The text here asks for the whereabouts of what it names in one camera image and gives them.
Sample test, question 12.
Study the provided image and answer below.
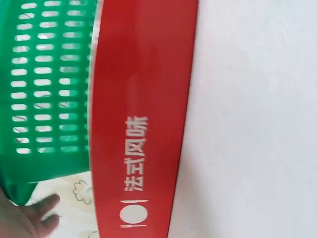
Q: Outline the person's left hand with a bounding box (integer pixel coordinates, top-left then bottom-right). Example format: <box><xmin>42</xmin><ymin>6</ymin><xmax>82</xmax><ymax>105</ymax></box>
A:
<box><xmin>0</xmin><ymin>187</ymin><xmax>61</xmax><ymax>238</ymax></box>

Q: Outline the green plastic basket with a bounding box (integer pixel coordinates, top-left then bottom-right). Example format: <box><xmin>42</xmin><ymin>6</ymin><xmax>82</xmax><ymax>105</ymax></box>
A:
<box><xmin>0</xmin><ymin>0</ymin><xmax>104</xmax><ymax>206</ymax></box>

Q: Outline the red box with white print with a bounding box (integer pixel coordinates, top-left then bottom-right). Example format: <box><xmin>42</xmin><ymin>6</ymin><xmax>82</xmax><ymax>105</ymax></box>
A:
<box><xmin>88</xmin><ymin>0</ymin><xmax>199</xmax><ymax>238</ymax></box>

